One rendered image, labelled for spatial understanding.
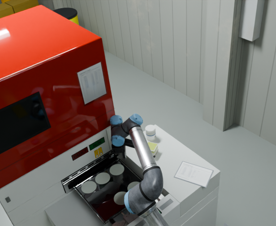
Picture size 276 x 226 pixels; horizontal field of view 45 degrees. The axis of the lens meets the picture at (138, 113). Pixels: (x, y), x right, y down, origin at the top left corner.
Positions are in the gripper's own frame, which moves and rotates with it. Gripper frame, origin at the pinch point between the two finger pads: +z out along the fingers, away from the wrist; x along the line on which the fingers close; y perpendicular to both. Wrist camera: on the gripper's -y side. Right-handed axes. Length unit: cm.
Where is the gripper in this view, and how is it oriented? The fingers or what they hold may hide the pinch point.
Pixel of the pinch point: (125, 158)
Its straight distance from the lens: 222.2
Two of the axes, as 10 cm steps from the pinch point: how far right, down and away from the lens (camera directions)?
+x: -0.1, 6.4, -7.7
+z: 0.9, 7.7, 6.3
